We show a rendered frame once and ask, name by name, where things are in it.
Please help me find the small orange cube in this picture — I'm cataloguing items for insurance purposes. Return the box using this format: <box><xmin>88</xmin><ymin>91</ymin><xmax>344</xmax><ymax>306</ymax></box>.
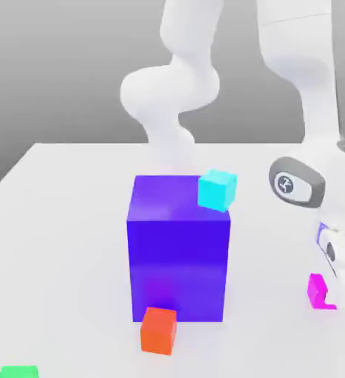
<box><xmin>140</xmin><ymin>306</ymin><xmax>178</xmax><ymax>356</ymax></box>

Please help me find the small magenta cube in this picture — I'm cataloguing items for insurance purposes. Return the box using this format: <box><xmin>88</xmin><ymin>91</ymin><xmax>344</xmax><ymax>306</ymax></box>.
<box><xmin>307</xmin><ymin>272</ymin><xmax>338</xmax><ymax>311</ymax></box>

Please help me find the large blue box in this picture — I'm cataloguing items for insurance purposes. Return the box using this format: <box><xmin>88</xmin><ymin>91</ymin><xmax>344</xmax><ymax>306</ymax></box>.
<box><xmin>126</xmin><ymin>174</ymin><xmax>231</xmax><ymax>323</ymax></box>

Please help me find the small cyan cube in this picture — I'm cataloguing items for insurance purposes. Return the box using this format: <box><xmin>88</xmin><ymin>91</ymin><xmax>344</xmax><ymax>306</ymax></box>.
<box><xmin>197</xmin><ymin>168</ymin><xmax>238</xmax><ymax>213</ymax></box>

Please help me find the small green cube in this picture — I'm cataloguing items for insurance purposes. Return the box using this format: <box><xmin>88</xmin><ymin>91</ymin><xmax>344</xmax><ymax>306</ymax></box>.
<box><xmin>0</xmin><ymin>365</ymin><xmax>40</xmax><ymax>378</ymax></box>

